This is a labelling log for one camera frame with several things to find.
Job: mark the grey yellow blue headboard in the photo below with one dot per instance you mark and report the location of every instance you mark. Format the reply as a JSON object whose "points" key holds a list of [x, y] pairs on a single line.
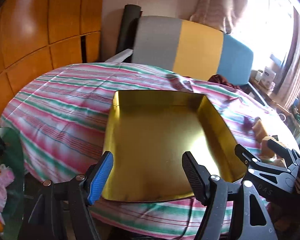
{"points": [[191, 49]]}

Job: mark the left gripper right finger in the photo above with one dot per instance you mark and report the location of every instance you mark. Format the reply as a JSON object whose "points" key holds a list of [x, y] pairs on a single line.
{"points": [[198, 178]]}

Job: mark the dark red cloth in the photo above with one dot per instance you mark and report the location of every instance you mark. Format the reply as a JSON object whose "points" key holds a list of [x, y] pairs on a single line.
{"points": [[222, 80]]}

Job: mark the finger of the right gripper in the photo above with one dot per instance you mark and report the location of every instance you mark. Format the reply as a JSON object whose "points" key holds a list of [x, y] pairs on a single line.
{"points": [[245, 156], [290, 156]]}

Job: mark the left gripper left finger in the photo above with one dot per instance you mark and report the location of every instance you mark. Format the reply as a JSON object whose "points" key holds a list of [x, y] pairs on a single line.
{"points": [[98, 177]]}

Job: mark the green glass side table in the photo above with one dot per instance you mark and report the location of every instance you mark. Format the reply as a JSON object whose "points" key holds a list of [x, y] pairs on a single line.
{"points": [[12, 173]]}

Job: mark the striped pink green bedsheet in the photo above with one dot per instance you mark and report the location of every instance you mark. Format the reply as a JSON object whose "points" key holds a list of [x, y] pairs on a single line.
{"points": [[62, 115]]}

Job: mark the gold metal tin tray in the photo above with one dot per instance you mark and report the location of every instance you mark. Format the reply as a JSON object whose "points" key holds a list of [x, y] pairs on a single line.
{"points": [[149, 130]]}

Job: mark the wooden side desk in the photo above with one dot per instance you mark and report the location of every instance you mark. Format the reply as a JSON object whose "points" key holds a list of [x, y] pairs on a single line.
{"points": [[270, 97]]}

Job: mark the white carton on desk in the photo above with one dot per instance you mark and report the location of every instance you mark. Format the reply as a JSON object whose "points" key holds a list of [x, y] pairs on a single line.
{"points": [[267, 78]]}

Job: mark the pink beige curtain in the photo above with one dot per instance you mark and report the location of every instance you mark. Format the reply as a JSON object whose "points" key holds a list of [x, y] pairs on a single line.
{"points": [[222, 15]]}

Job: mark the black rolled mat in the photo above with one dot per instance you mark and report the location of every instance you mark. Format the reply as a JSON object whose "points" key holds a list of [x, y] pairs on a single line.
{"points": [[128, 27]]}

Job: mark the orange wooden wardrobe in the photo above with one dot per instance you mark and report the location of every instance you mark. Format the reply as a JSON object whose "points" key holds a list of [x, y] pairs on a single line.
{"points": [[37, 36]]}

